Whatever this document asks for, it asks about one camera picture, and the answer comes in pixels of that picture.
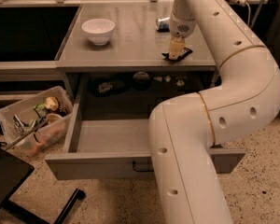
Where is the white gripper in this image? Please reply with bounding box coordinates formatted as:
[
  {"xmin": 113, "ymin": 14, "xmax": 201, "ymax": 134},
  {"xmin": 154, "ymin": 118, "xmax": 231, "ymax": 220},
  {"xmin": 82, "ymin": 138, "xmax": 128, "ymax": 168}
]
[{"xmin": 169, "ymin": 12, "xmax": 196, "ymax": 60}]

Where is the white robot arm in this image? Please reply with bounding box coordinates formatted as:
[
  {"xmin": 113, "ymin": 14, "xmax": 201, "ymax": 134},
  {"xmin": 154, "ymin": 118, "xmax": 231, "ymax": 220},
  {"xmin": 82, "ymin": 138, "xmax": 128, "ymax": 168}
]
[{"xmin": 148, "ymin": 0, "xmax": 280, "ymax": 224}]

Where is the grey open top drawer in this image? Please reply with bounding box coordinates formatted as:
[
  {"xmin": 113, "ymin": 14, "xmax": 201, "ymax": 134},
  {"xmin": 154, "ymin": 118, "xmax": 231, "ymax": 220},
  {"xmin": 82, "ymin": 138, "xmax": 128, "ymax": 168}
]
[{"xmin": 45, "ymin": 73, "xmax": 246, "ymax": 181}]

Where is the crumpled white paper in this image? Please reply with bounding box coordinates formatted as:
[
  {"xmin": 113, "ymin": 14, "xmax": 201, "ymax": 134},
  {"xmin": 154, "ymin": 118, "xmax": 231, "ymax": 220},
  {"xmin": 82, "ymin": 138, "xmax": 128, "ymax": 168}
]
[{"xmin": 175, "ymin": 79, "xmax": 185, "ymax": 88}]

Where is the dark round container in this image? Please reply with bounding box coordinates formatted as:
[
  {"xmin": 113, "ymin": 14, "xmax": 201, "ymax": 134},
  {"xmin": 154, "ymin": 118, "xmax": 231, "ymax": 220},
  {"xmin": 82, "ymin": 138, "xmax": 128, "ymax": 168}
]
[{"xmin": 133, "ymin": 72, "xmax": 150, "ymax": 91}]

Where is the grey metal cabinet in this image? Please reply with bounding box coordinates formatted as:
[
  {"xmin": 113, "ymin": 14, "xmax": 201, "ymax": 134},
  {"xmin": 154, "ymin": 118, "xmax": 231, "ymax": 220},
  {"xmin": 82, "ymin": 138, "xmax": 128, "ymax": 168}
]
[{"xmin": 57, "ymin": 1, "xmax": 217, "ymax": 97}]

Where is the white ceramic bowl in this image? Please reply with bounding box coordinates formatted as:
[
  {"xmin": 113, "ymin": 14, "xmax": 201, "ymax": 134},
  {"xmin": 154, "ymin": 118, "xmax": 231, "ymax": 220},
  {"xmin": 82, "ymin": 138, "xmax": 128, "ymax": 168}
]
[{"xmin": 81, "ymin": 19, "xmax": 115, "ymax": 46}]

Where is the yellow sponge in bin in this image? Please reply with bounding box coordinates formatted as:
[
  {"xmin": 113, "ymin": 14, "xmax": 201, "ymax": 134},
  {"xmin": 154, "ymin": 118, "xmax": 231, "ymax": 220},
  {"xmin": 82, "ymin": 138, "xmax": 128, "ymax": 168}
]
[{"xmin": 44, "ymin": 96, "xmax": 59, "ymax": 112}]

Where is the clear plastic storage bin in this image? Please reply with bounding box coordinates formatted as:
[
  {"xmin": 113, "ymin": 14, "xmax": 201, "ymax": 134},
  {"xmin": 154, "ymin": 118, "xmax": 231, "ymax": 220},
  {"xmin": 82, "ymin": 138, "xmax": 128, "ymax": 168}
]
[{"xmin": 0, "ymin": 86, "xmax": 73, "ymax": 156}]

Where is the black chair base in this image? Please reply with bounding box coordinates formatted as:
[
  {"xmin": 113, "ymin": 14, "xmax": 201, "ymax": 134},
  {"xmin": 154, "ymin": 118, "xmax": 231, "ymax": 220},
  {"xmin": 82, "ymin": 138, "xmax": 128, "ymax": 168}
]
[{"xmin": 0, "ymin": 142, "xmax": 87, "ymax": 224}]

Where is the white hanging cable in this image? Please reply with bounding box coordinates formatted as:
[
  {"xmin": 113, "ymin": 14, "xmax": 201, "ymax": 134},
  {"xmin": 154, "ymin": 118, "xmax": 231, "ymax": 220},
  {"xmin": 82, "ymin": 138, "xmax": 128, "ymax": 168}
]
[{"xmin": 245, "ymin": 2, "xmax": 253, "ymax": 30}]

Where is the black drawer handle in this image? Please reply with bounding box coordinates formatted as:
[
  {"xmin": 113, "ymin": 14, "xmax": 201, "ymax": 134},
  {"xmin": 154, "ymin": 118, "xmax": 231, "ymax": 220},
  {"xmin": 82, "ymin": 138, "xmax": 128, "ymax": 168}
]
[{"xmin": 132, "ymin": 161, "xmax": 154, "ymax": 173}]

